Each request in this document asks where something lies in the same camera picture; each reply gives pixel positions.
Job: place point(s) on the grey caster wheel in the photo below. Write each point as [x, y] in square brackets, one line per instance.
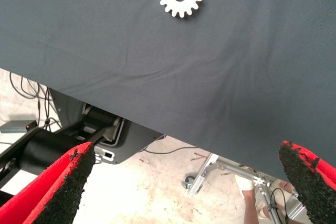
[187, 183]

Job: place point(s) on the person's legs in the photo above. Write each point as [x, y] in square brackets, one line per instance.
[249, 203]

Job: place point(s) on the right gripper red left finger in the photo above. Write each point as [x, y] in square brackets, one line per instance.
[39, 200]

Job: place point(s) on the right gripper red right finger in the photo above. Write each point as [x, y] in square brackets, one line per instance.
[315, 187]

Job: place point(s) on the grey box with red light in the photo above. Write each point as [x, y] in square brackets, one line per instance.
[15, 127]

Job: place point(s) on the aluminium profile frame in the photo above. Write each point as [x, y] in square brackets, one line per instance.
[202, 176]

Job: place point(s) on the dark grey table cloth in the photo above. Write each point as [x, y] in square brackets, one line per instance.
[183, 77]

